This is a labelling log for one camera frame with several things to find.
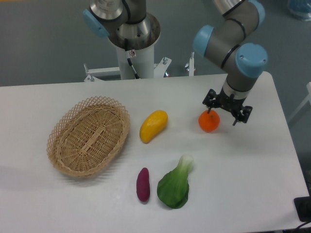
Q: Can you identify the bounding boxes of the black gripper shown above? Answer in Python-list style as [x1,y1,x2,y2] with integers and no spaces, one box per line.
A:
[202,89,253,126]

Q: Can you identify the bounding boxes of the orange fruit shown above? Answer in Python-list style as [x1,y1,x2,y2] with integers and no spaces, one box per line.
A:
[198,110,221,133]

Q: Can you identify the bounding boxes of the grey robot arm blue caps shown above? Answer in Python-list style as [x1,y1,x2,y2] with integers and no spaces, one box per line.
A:
[83,0,268,123]

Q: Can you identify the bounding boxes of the yellow mango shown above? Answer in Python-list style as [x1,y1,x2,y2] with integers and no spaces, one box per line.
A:
[139,110,168,144]

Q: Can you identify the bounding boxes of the green bok choy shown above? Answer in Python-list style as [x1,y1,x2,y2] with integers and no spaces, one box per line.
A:
[156,154,194,209]

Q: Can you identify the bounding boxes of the purple sweet potato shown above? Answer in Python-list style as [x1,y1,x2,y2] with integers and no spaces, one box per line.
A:
[136,167,150,202]

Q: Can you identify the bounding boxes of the blue object top right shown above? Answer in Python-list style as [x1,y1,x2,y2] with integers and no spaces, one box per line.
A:
[287,0,311,21]

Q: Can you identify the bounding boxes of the black device at table edge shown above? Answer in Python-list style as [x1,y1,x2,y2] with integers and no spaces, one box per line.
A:
[294,197,311,222]

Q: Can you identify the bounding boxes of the woven wicker basket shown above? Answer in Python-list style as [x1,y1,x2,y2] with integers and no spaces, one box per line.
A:
[47,96,130,177]

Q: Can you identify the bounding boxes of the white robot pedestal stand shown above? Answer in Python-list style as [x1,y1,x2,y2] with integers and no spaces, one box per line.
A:
[83,45,197,82]

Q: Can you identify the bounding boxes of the black cable on pedestal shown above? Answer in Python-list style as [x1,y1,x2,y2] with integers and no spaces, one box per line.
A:
[123,38,141,80]

